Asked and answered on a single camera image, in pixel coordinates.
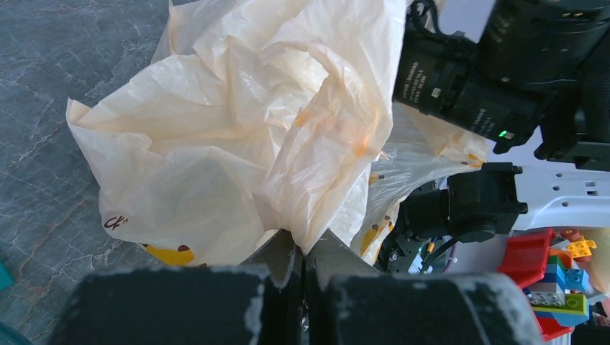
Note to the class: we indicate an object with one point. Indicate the pile of colourful toy bricks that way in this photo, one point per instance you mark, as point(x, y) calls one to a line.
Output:
point(546, 265)

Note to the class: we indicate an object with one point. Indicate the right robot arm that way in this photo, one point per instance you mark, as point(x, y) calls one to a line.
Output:
point(538, 66)

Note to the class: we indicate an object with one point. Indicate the teal small block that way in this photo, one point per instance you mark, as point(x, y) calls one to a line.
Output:
point(6, 279)

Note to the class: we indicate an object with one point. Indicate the translucent cream plastic bag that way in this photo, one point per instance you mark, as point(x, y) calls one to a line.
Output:
point(255, 116)

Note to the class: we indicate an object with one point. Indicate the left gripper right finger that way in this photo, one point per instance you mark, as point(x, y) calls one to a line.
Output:
point(328, 258)

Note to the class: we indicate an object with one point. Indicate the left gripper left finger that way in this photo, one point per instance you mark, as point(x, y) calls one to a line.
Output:
point(282, 312)

